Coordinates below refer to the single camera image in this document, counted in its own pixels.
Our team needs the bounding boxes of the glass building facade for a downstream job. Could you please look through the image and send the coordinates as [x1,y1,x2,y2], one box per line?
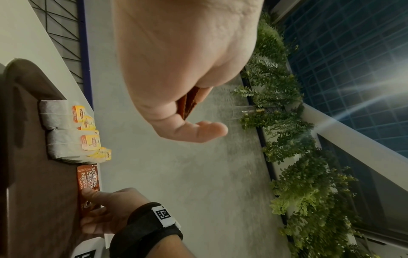
[271,0,408,152]

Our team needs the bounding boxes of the row of red coffee sachets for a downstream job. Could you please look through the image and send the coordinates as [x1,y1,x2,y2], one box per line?
[76,164,102,218]

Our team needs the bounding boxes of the green plants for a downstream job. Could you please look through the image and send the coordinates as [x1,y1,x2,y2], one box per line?
[231,10,371,258]

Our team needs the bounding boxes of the person's left hand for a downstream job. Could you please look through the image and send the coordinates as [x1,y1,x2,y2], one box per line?
[113,0,265,144]

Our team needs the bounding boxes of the brown plastic tray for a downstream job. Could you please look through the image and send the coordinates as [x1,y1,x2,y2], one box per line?
[0,58,106,258]

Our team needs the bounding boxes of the black wristband white markers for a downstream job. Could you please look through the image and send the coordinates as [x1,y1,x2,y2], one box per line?
[109,202,184,258]

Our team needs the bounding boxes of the Nescafe sachets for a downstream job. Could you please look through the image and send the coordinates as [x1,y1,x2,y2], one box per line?
[176,85,205,120]

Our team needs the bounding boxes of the purple metal mesh railing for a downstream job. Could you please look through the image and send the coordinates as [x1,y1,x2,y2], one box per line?
[28,0,94,109]

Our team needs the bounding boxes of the person's right hand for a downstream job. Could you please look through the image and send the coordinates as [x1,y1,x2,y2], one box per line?
[79,187,150,235]

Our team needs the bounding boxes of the white beam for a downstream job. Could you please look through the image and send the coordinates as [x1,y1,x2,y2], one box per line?
[271,0,304,25]
[300,103,408,192]

